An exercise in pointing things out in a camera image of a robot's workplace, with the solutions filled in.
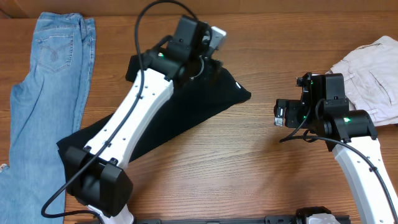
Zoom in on black t-shirt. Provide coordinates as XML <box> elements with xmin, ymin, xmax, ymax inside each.
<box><xmin>56</xmin><ymin>54</ymin><xmax>252</xmax><ymax>175</ymax></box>

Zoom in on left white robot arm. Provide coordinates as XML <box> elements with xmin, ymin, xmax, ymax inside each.
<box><xmin>63</xmin><ymin>16</ymin><xmax>226</xmax><ymax>223</ymax></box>

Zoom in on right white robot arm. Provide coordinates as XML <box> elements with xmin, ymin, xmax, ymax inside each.
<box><xmin>274</xmin><ymin>72</ymin><xmax>397</xmax><ymax>223</ymax></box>

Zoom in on beige cargo shorts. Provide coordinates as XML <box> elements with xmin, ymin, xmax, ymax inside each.
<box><xmin>327</xmin><ymin>35</ymin><xmax>397</xmax><ymax>126</ymax></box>

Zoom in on blue denim jeans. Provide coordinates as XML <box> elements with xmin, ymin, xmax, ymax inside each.
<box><xmin>1</xmin><ymin>12</ymin><xmax>96</xmax><ymax>223</ymax></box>

